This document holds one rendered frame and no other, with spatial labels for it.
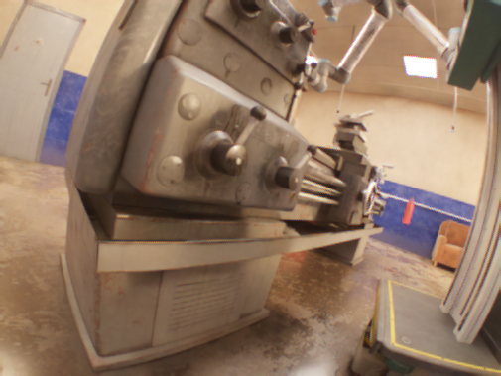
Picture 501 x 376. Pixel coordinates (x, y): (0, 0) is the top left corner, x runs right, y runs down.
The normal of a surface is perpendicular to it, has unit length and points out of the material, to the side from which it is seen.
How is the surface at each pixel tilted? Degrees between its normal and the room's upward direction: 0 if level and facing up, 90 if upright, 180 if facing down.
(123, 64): 90
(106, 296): 90
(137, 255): 90
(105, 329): 90
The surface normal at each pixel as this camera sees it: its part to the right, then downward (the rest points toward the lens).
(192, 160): 0.72, 0.26
